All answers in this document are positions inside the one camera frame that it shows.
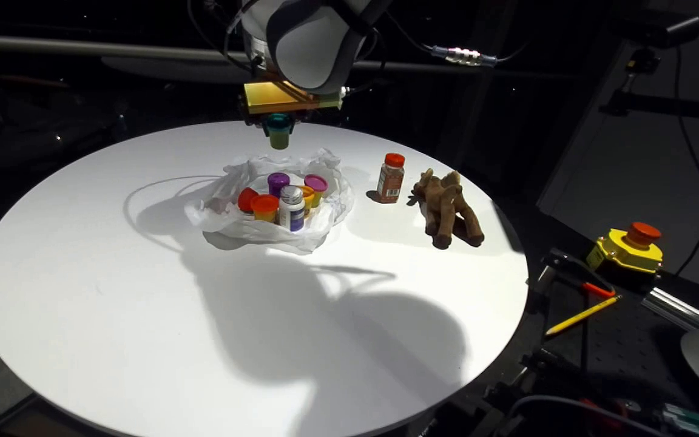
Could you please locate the pink lid dough tub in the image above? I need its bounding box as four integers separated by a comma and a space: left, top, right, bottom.
300, 172, 331, 198

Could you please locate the grey window rail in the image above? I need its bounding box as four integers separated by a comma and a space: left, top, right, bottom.
0, 33, 545, 80

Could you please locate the yellow emergency stop button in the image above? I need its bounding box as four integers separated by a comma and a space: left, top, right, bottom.
585, 221, 668, 280

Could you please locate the white crumpled plastic bag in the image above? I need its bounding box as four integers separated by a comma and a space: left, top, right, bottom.
183, 148, 357, 256

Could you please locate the yellow pencil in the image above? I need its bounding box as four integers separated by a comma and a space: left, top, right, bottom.
543, 291, 623, 340

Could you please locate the purple dough tub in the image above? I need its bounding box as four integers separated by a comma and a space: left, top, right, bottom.
265, 170, 294, 200

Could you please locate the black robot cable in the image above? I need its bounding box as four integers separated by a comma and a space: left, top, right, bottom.
381, 7, 528, 70

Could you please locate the red-orange lid dough tub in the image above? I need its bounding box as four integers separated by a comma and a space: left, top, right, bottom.
250, 192, 281, 227

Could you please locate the black camera stand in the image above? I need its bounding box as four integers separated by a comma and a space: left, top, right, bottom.
596, 0, 699, 126

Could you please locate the grey cable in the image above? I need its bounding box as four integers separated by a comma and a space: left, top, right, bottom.
510, 392, 669, 437

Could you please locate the red lid spice jar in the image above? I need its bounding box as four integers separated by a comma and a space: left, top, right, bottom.
374, 152, 409, 207

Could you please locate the aluminium profile bar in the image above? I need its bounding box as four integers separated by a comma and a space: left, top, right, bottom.
642, 284, 699, 331

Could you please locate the yellow-orange lid dough tub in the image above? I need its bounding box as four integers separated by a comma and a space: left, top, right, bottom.
300, 186, 324, 213

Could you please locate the teal handled tool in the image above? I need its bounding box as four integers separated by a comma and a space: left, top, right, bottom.
658, 404, 699, 437

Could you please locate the red handled tool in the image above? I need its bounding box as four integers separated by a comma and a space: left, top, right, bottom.
577, 278, 619, 305

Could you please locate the brown plush moose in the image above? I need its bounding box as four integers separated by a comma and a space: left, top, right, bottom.
408, 167, 488, 252

